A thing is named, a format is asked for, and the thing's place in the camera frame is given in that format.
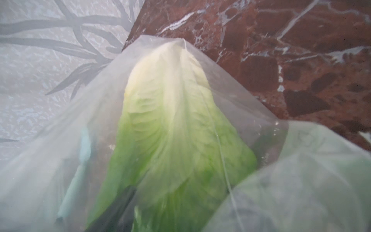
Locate chinese cabbage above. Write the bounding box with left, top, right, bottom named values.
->
left=86, top=41, right=258, bottom=232

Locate light blue scraper tool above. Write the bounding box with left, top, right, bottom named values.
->
left=57, top=127, right=91, bottom=219

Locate clear zip-top bag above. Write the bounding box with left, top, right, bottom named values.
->
left=1, top=35, right=371, bottom=232

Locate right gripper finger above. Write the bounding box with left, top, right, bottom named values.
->
left=85, top=186, right=137, bottom=232

